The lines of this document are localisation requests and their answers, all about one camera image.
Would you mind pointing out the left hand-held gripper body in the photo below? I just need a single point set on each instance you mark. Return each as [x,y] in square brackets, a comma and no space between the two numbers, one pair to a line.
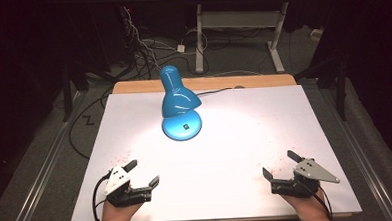
[126,195]

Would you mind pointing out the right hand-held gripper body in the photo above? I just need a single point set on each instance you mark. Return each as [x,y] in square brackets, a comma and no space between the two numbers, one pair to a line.
[307,175]

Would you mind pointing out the blue desk lamp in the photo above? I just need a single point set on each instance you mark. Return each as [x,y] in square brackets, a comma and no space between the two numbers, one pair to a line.
[178,99]

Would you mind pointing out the person's left hand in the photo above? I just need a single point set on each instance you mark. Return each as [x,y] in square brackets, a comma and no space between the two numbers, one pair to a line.
[117,219]

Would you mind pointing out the person's right hand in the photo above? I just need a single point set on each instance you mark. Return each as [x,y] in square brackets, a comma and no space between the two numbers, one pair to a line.
[310,210]

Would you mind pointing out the white table cover sheet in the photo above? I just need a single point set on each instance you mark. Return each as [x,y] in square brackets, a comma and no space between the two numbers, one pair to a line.
[235,148]

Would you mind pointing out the small white box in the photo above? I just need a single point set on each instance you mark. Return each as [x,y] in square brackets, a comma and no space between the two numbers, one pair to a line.
[317,34]

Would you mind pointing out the white power adapter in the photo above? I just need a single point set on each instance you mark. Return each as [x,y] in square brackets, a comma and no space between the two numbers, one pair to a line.
[181,48]

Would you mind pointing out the aluminium floor rail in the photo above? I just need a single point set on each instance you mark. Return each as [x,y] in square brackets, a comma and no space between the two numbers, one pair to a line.
[366,169]
[43,174]

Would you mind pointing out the white metal desk frame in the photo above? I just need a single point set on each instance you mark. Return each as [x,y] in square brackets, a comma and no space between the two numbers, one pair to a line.
[199,40]

